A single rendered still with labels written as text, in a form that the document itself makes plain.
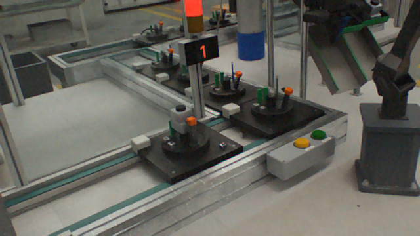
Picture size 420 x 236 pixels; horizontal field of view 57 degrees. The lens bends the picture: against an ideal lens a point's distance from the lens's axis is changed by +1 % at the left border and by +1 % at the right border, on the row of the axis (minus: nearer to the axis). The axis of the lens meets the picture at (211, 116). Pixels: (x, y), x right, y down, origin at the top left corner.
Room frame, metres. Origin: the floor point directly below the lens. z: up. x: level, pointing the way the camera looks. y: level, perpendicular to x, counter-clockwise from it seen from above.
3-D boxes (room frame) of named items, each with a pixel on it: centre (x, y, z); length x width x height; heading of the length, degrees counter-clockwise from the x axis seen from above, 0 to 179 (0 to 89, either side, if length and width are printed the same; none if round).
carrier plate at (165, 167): (0.99, 0.08, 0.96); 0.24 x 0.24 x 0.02; 33
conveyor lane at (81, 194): (1.03, 0.06, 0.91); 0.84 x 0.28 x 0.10; 123
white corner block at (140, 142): (1.01, 0.22, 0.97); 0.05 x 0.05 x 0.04; 33
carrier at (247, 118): (1.17, -0.20, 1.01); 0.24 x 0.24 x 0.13; 33
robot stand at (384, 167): (0.89, -0.47, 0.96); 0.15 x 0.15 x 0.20; 74
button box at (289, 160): (0.95, -0.25, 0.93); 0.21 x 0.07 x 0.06; 123
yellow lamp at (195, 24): (1.17, 0.02, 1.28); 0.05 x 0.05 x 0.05
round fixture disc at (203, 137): (0.99, 0.08, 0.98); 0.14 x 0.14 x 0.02
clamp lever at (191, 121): (0.95, 0.06, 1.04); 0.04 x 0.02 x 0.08; 33
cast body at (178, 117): (0.99, 0.09, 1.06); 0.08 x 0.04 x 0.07; 33
